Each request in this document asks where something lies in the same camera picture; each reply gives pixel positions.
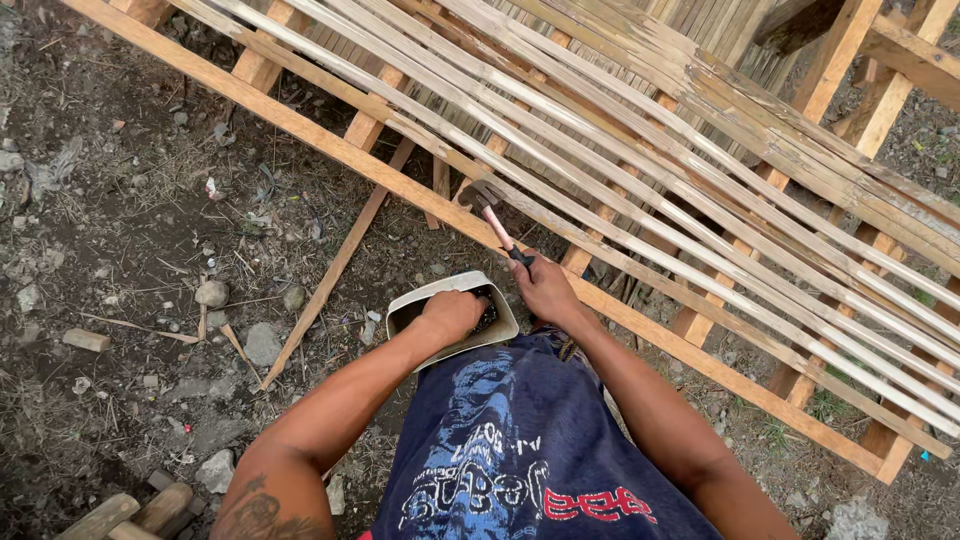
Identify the person's left hand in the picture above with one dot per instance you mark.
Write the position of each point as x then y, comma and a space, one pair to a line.
450, 315

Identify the person's right hand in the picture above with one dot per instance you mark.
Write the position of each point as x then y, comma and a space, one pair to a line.
549, 292

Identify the person's right fingers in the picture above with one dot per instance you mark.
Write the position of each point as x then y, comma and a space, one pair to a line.
521, 271

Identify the person's left fingers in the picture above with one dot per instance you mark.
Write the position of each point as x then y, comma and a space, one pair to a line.
477, 309

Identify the pile of dark nails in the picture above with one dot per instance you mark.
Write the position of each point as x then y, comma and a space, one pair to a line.
489, 315

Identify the white plastic container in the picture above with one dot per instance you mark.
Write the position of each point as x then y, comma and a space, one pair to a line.
501, 328

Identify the navy blue printed shirt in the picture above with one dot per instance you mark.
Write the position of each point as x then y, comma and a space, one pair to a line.
517, 442

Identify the loose thin wooden stick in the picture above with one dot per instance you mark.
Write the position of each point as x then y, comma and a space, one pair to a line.
337, 262

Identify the row of bamboo slats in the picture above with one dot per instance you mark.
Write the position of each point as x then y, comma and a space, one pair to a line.
600, 127

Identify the flat grey stone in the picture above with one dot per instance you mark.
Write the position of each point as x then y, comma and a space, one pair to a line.
262, 344

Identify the round grey stone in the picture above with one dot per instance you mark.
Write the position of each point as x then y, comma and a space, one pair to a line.
211, 293

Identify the pale angular stone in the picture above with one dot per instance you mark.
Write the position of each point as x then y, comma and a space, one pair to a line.
217, 471

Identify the woven bamboo panel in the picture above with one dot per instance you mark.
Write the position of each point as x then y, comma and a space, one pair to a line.
720, 22

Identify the dark weathered wooden beam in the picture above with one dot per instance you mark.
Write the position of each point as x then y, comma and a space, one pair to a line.
795, 22

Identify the thick round wooden log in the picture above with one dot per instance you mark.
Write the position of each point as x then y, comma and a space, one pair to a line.
163, 507
97, 517

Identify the small wooden block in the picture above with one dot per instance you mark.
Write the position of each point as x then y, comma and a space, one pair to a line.
85, 340

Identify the large grey rock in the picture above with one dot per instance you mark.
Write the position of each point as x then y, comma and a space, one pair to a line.
856, 522

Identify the wooden bench frame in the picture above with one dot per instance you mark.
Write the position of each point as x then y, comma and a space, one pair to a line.
315, 129

